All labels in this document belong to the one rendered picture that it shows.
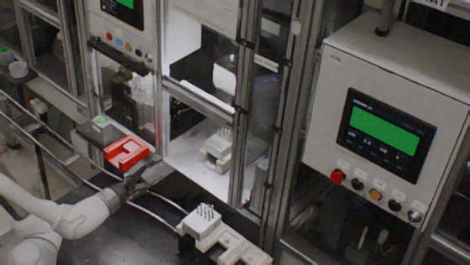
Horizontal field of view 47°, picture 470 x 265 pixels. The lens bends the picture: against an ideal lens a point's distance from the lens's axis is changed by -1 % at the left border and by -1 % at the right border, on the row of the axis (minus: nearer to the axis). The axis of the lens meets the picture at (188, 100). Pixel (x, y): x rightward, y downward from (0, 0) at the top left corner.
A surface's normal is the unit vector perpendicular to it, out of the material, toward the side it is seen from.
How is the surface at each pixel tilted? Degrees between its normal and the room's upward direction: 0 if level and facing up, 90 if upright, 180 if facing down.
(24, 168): 0
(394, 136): 90
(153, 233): 0
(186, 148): 0
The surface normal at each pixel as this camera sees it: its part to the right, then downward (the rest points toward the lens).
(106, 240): 0.01, -0.80
